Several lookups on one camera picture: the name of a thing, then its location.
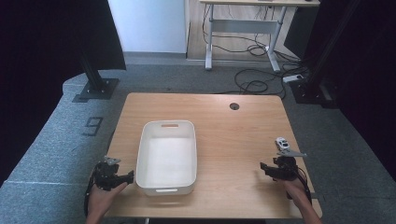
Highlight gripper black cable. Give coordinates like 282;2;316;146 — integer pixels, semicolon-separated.
295;167;313;204
83;172;97;218

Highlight white power strip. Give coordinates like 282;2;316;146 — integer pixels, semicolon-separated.
282;74;304;84

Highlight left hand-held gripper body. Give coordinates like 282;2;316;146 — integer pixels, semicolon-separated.
92;156;122;191

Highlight black curtain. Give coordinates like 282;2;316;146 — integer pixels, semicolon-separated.
283;0;396;174
0;0;127;188

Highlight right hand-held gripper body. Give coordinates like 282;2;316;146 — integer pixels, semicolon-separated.
272;148;308;182

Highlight person's left hand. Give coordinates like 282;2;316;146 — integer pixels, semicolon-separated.
87;181;129;219

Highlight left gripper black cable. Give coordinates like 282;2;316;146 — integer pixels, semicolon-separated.
83;172;97;218

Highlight tangle of black floor cables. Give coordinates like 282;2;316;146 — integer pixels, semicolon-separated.
201;3;310;101

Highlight person's right hand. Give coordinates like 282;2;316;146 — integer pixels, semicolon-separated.
275;176;312;207

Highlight white plastic bin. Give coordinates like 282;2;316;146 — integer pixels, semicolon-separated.
135;119;198;197

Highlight black metal stand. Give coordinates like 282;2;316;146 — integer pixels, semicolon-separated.
72;46;120;104
289;0;362;109

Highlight white metal frame desk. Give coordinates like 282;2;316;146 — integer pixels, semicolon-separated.
199;0;321;73

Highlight white toy car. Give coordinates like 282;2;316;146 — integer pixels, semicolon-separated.
275;136;290;152

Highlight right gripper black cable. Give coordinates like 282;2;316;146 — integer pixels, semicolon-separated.
295;167;313;204

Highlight white partition panel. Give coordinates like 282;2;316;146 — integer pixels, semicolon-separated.
106;0;191;54

